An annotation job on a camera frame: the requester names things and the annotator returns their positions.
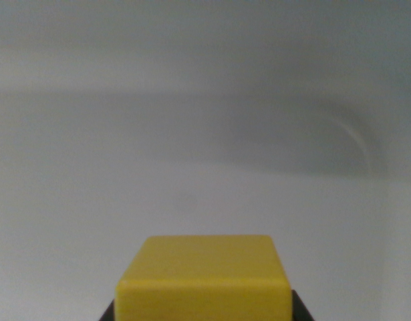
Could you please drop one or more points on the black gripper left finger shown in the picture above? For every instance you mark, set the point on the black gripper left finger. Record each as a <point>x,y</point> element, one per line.
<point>108,314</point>

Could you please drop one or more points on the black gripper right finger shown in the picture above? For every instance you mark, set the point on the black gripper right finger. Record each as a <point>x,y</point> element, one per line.
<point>300,309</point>

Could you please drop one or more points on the yellow cube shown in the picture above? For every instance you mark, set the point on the yellow cube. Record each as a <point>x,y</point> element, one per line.
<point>202,284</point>

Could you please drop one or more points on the grey plastic bin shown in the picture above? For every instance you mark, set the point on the grey plastic bin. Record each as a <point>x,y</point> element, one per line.
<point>192,133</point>

